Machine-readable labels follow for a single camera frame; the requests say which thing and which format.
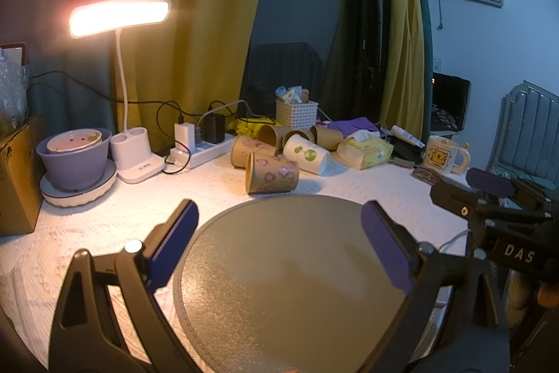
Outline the white green-print paper cup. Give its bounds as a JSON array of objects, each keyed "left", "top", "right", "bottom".
[{"left": 282, "top": 135, "right": 330, "bottom": 175}]

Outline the brown paper cup right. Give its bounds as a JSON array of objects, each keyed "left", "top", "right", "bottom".
[{"left": 310, "top": 126, "right": 343, "bottom": 151}]

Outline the brown paper cup middle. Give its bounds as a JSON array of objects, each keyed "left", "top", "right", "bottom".
[{"left": 282, "top": 129, "right": 315, "bottom": 147}]

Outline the brown floral paper cup front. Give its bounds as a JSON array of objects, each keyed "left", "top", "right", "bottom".
[{"left": 245, "top": 151, "right": 299, "bottom": 195}]

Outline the brown floral paper cup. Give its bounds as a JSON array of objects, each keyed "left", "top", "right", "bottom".
[
  {"left": 230, "top": 135, "right": 277, "bottom": 168},
  {"left": 245, "top": 151, "right": 299, "bottom": 195}
]

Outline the brown paper cup left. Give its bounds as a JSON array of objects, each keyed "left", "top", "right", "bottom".
[{"left": 258, "top": 125, "right": 290, "bottom": 149}]

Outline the brown floral paper cup rear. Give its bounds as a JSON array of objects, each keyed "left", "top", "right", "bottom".
[{"left": 230, "top": 135, "right": 277, "bottom": 168}]

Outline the cream bear mug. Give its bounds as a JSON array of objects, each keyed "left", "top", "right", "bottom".
[{"left": 423, "top": 135, "right": 471, "bottom": 175}]

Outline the grey padded headboard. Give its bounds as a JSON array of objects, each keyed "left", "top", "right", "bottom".
[{"left": 487, "top": 80, "right": 558, "bottom": 188}]

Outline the white tube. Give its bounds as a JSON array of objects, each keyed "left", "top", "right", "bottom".
[{"left": 390, "top": 125, "right": 426, "bottom": 149}]

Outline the black monitor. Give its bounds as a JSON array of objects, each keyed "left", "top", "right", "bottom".
[{"left": 431, "top": 73, "right": 471, "bottom": 132}]

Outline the yellow curtain right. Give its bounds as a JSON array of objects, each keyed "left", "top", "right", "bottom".
[{"left": 381, "top": 0, "right": 424, "bottom": 137}]

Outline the yellow curtain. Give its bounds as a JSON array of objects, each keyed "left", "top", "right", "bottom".
[
  {"left": 116, "top": 0, "right": 259, "bottom": 151},
  {"left": 381, "top": 0, "right": 424, "bottom": 137}
]

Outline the yellow tissue pack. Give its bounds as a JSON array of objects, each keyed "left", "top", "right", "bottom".
[{"left": 336, "top": 137, "right": 393, "bottom": 170}]

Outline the round grey turntable mat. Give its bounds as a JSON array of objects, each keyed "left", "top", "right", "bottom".
[{"left": 173, "top": 195, "right": 406, "bottom": 372}]

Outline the purple cloth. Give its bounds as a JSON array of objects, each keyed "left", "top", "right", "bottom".
[{"left": 326, "top": 116, "right": 381, "bottom": 138}]

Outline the purple bowl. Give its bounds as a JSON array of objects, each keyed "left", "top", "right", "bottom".
[{"left": 36, "top": 127, "right": 112, "bottom": 190}]

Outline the white desk lamp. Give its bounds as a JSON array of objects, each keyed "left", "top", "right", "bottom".
[{"left": 68, "top": 0, "right": 173, "bottom": 185}]

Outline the cardboard box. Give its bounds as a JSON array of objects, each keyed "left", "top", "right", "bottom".
[{"left": 0, "top": 115, "right": 45, "bottom": 237}]

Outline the small pink dotted dish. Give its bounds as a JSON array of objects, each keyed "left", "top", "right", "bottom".
[{"left": 46, "top": 129, "right": 102, "bottom": 153}]

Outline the white woven basket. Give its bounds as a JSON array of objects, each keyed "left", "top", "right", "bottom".
[{"left": 276, "top": 100, "right": 318, "bottom": 130}]

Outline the white power strip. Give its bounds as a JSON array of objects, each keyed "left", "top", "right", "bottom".
[{"left": 169, "top": 134, "right": 235, "bottom": 170}]

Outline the white plug charger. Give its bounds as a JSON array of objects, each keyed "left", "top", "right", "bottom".
[{"left": 174, "top": 122, "right": 196, "bottom": 152}]

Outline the yellow patterned bag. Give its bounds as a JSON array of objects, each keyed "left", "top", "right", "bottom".
[{"left": 227, "top": 116, "right": 278, "bottom": 138}]

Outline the black power adapter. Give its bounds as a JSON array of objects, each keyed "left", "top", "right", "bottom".
[{"left": 201, "top": 113, "right": 225, "bottom": 144}]

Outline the yellow curtain left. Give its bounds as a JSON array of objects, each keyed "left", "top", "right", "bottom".
[{"left": 116, "top": 0, "right": 259, "bottom": 151}]

